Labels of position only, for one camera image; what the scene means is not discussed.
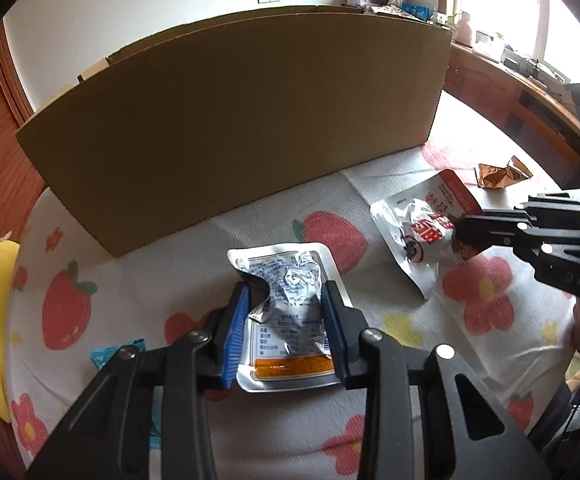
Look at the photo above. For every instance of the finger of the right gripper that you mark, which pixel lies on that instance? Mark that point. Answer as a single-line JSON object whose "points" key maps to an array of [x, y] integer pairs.
{"points": [[553, 253], [544, 210]]}

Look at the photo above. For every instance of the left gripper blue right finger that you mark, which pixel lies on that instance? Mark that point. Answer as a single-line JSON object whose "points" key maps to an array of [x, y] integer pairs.
{"points": [[341, 340]]}

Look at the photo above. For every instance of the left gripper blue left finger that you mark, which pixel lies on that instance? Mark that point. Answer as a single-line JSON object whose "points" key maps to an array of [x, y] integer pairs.
{"points": [[231, 333]]}

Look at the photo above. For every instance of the silver foil snack pouch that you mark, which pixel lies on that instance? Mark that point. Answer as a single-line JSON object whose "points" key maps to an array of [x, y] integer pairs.
{"points": [[285, 345]]}

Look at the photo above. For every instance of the white red snack pouch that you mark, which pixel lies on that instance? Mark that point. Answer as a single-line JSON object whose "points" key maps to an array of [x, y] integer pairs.
{"points": [[418, 226]]}

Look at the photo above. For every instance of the copper foil candy wrapper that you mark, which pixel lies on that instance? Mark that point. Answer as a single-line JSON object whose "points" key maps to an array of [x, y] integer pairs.
{"points": [[493, 177]]}

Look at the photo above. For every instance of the wooden cabinet row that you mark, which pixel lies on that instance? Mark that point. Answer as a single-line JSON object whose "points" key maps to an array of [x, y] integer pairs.
{"points": [[542, 126]]}

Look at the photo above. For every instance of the teal candy wrapper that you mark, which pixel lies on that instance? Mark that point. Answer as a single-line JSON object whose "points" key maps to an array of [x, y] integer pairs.
{"points": [[119, 359]]}

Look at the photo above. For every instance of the strawberry print bed sheet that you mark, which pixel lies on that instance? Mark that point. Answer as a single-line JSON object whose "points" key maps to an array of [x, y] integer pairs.
{"points": [[73, 304]]}

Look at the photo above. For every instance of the pink bottle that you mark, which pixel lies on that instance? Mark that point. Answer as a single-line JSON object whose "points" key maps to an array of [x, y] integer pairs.
{"points": [[464, 33]]}

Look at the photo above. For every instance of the brown cardboard box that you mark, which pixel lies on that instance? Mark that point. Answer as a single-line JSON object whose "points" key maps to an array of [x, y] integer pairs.
{"points": [[217, 118]]}

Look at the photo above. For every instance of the folded floral cloth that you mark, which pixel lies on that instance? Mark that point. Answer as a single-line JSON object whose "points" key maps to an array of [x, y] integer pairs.
{"points": [[390, 11]]}

